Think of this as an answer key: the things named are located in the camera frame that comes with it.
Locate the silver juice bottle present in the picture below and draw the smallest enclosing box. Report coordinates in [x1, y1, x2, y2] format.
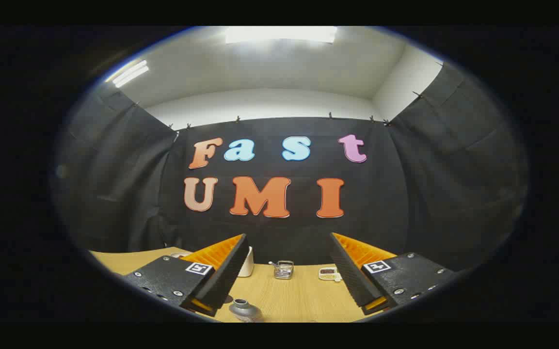
[229, 299, 264, 323]

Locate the large ceiling light panel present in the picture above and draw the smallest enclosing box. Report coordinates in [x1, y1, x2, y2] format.
[225, 26, 338, 44]

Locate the narrow ceiling light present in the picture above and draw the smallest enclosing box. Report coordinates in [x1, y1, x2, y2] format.
[106, 60, 149, 88]

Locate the white toaster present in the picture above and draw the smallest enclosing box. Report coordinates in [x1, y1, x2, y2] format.
[238, 246, 254, 278]

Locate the wooden table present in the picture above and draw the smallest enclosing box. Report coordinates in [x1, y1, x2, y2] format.
[89, 247, 391, 323]

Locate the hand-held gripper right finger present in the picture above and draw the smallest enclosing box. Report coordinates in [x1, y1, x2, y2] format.
[329, 233, 456, 316]

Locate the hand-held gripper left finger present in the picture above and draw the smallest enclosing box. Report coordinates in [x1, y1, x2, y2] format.
[123, 234, 251, 318]

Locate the metal wire utensil holder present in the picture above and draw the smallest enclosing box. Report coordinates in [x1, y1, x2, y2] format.
[269, 260, 294, 280]

